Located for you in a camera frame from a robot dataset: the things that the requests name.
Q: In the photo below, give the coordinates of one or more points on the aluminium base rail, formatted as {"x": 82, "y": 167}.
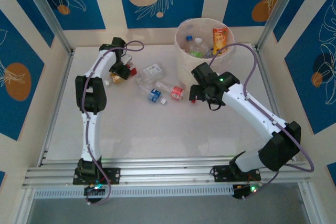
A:
{"x": 170, "y": 171}

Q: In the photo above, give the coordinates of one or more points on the clear bottle blue label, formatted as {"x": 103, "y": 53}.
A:
{"x": 154, "y": 95}

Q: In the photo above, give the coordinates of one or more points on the clear bottle green label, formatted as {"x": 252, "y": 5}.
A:
{"x": 195, "y": 52}

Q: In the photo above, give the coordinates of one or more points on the aluminium frame leg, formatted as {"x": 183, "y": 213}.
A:
{"x": 311, "y": 205}
{"x": 23, "y": 208}

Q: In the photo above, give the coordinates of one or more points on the clear bottle red label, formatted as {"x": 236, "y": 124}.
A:
{"x": 177, "y": 92}

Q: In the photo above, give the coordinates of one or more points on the red gold label bottle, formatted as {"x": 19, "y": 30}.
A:
{"x": 132, "y": 70}

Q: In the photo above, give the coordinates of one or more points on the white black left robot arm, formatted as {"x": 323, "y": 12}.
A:
{"x": 90, "y": 134}

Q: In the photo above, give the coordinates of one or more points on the clear bottle white label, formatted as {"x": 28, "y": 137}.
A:
{"x": 153, "y": 70}

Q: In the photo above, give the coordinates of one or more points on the small black controller board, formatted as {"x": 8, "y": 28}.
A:
{"x": 246, "y": 190}
{"x": 94, "y": 190}

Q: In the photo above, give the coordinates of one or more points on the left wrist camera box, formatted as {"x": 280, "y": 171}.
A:
{"x": 127, "y": 58}

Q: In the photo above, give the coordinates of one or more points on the white bin with plastic liner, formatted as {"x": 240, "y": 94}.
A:
{"x": 183, "y": 72}

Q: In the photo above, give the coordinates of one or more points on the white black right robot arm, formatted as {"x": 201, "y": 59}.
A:
{"x": 252, "y": 113}

